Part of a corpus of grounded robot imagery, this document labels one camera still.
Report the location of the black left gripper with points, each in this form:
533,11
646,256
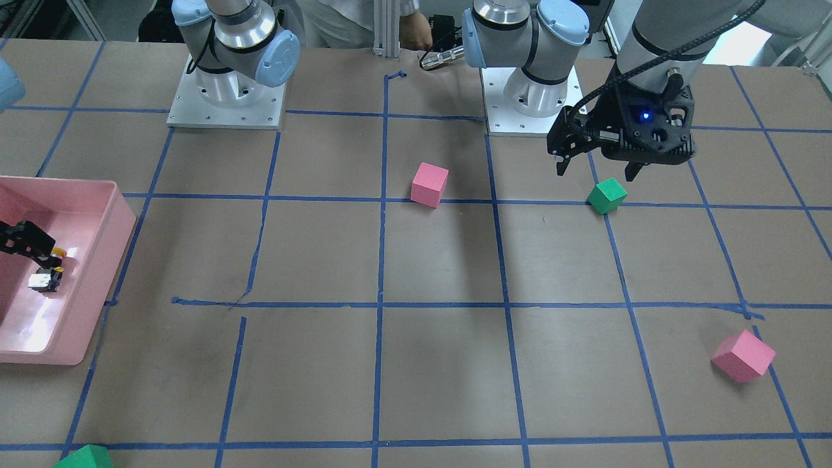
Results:
608,116

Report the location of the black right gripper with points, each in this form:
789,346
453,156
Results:
25,239

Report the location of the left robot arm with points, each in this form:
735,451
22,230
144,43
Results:
666,45

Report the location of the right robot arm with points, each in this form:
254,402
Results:
148,116

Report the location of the green foam cube near left arm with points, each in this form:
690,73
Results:
607,196

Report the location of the pink plastic bin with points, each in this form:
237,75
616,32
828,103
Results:
62,242

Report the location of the pink foam cube centre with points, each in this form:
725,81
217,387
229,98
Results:
429,184

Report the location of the pink foam cube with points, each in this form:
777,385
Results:
429,184
743,357

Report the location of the green foam cube at edge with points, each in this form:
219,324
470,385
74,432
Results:
88,456

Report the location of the person hand in background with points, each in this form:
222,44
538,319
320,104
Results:
415,32

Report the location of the pink foam cube far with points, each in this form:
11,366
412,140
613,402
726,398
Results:
743,357

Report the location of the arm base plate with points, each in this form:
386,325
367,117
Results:
225,101
530,104

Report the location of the aluminium frame post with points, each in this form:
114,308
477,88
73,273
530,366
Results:
386,29

